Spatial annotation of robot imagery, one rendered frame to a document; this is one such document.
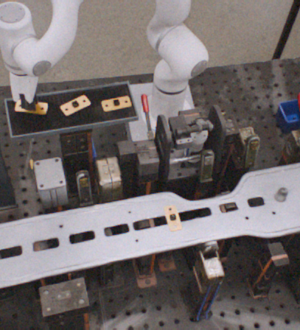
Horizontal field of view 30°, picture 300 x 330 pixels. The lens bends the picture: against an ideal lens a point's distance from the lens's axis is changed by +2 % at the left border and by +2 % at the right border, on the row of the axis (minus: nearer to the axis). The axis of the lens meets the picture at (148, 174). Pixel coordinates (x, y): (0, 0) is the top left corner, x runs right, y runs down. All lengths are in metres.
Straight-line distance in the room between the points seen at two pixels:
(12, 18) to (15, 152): 0.89
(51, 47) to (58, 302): 0.66
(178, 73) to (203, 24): 1.83
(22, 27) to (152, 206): 0.66
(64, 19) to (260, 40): 2.36
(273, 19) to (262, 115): 1.48
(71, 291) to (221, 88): 1.17
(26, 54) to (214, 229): 0.74
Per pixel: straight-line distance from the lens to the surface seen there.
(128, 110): 1.67
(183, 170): 1.79
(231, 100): 2.34
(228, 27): 3.61
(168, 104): 1.98
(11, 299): 1.90
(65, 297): 1.54
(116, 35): 3.48
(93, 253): 1.61
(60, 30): 1.32
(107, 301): 1.88
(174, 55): 1.77
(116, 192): 1.68
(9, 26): 1.34
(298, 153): 1.86
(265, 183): 1.78
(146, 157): 1.67
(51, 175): 1.61
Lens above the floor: 2.49
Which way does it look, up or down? 59 degrees down
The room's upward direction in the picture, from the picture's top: 7 degrees clockwise
